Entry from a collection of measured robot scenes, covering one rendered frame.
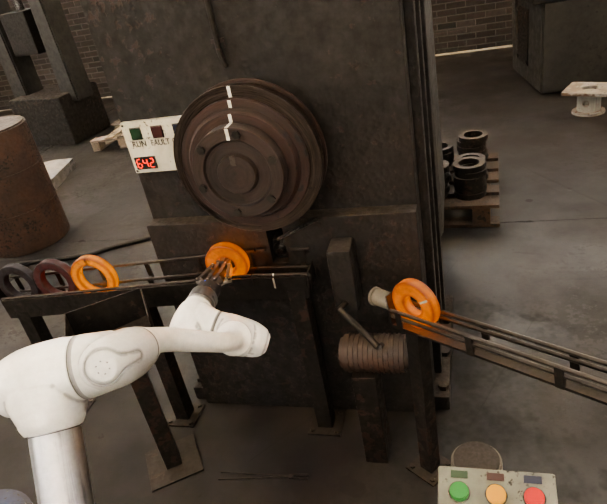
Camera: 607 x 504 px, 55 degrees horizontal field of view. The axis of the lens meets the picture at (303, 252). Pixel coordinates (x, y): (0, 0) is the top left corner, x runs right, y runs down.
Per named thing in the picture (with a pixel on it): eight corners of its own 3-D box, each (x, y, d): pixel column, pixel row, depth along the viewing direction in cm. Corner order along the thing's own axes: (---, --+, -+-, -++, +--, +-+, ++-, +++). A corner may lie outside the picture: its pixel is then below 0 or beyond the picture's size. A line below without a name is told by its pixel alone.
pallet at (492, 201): (303, 232, 374) (290, 169, 353) (331, 180, 441) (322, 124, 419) (499, 227, 336) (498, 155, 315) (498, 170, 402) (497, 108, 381)
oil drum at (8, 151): (24, 222, 477) (-24, 117, 434) (86, 219, 460) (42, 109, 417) (-26, 260, 428) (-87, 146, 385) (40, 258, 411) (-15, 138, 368)
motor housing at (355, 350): (362, 437, 220) (342, 324, 194) (421, 440, 213) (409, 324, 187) (357, 465, 209) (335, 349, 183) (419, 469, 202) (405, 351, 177)
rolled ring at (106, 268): (62, 277, 221) (67, 272, 223) (101, 307, 224) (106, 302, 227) (82, 249, 211) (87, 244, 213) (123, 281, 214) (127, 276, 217)
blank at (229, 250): (200, 244, 201) (197, 250, 198) (240, 237, 195) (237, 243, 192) (217, 280, 208) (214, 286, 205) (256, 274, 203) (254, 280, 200)
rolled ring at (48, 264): (62, 260, 216) (67, 255, 219) (24, 264, 222) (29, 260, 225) (83, 300, 225) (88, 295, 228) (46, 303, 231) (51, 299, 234)
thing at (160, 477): (131, 459, 230) (63, 313, 195) (195, 433, 237) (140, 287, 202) (137, 498, 213) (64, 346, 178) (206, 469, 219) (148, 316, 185)
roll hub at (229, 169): (211, 212, 183) (186, 127, 169) (295, 207, 175) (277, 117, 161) (204, 221, 178) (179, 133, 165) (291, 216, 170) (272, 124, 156)
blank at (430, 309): (417, 328, 175) (410, 334, 174) (390, 284, 176) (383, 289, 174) (450, 318, 162) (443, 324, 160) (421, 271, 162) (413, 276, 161)
